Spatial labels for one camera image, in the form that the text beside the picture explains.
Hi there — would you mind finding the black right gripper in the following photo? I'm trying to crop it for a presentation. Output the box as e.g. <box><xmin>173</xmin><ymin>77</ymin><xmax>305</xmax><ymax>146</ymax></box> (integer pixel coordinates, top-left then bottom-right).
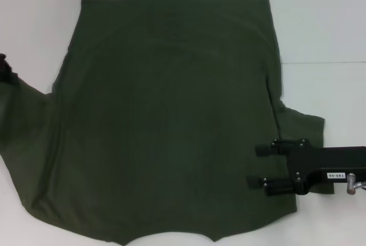
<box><xmin>248</xmin><ymin>138</ymin><xmax>366</xmax><ymax>197</ymax></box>

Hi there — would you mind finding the dark green t-shirt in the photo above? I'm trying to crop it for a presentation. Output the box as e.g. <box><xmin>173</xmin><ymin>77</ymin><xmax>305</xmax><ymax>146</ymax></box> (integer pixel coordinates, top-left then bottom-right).
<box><xmin>0</xmin><ymin>0</ymin><xmax>335</xmax><ymax>245</ymax></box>

